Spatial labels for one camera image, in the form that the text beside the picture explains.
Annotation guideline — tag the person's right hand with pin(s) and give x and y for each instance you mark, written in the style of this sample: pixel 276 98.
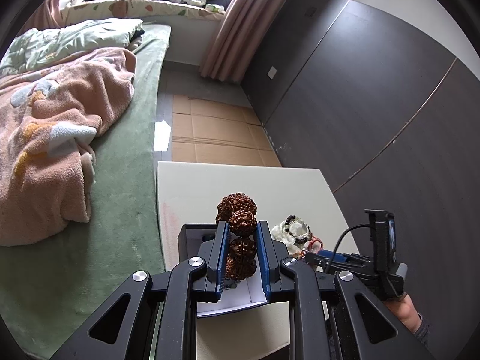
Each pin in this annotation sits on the person's right hand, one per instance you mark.
pixel 405 313

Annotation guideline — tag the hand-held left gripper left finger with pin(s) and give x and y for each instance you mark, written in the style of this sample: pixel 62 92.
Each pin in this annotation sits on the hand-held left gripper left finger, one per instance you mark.
pixel 224 258

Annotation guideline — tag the white wall socket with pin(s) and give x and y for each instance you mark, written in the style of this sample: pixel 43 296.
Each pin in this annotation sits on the white wall socket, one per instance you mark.
pixel 272 72

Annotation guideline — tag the green floral quilt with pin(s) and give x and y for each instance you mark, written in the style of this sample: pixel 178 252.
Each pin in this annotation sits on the green floral quilt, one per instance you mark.
pixel 75 37

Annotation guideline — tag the black jewelry box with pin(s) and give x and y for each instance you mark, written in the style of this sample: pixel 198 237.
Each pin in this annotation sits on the black jewelry box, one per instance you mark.
pixel 195 238

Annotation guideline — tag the person's right forearm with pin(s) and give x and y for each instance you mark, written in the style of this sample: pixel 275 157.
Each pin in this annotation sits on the person's right forearm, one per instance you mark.
pixel 423 332

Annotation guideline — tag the white paper sheet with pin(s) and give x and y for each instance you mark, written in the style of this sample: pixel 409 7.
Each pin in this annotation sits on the white paper sheet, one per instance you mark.
pixel 162 137

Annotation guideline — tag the pink curtain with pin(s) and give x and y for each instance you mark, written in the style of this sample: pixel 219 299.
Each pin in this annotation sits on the pink curtain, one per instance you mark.
pixel 47 11
pixel 240 33

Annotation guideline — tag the green bed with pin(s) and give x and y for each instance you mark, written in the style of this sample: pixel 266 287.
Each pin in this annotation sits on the green bed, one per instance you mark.
pixel 123 195

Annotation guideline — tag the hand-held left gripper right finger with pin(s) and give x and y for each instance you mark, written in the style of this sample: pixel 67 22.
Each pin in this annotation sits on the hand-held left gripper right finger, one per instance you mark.
pixel 263 262

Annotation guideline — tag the pink fleece blanket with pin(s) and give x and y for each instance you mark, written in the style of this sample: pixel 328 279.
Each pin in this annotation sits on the pink fleece blanket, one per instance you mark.
pixel 56 120

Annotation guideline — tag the floral window seat cushion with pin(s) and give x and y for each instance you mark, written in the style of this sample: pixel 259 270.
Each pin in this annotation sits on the floral window seat cushion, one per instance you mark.
pixel 150 7

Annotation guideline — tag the white low table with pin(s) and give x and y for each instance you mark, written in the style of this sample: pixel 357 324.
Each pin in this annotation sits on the white low table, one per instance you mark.
pixel 195 187

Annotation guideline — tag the flattened cardboard sheets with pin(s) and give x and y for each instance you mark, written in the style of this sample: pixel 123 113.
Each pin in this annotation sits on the flattened cardboard sheets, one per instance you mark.
pixel 217 131

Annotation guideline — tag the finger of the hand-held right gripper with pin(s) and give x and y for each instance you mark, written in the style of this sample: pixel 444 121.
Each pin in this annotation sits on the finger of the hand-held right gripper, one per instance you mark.
pixel 315 260
pixel 332 255

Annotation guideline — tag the dark grey wardrobe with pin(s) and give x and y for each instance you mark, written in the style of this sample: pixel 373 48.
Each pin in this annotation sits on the dark grey wardrobe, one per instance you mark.
pixel 375 101

